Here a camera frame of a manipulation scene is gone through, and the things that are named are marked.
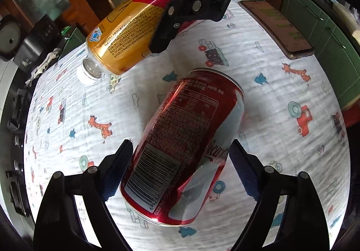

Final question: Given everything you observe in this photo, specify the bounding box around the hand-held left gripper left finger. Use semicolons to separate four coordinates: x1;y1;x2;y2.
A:
33;139;134;251

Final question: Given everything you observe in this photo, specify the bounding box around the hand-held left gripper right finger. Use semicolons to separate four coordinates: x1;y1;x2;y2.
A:
229;139;329;251

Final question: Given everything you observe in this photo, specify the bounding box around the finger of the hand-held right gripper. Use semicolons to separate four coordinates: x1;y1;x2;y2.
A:
148;0;204;56

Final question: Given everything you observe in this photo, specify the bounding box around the plastic bottle gold red label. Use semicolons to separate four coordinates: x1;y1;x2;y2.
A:
76;0;209;84

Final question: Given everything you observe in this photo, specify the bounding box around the dented red soda can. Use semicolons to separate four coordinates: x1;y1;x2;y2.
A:
119;68;245;226

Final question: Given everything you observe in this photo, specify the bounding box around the black smartphone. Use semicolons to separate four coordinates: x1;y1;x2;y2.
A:
238;0;315;60

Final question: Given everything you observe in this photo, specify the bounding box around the white printed tablecloth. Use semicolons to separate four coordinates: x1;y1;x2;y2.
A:
24;0;351;251

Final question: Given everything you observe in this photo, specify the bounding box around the black gas stove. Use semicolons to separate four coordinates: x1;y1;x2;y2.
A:
6;88;34;216

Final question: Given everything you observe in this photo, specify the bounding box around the green drawer cabinet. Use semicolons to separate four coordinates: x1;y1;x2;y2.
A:
281;0;360;111

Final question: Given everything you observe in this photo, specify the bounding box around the white rag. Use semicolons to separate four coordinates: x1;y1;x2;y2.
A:
25;48;61;87

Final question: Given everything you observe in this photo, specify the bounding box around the black box appliance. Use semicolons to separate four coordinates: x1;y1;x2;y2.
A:
14;14;61;71

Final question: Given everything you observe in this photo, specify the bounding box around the black rice cooker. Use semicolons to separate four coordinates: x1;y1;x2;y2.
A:
0;15;23;61

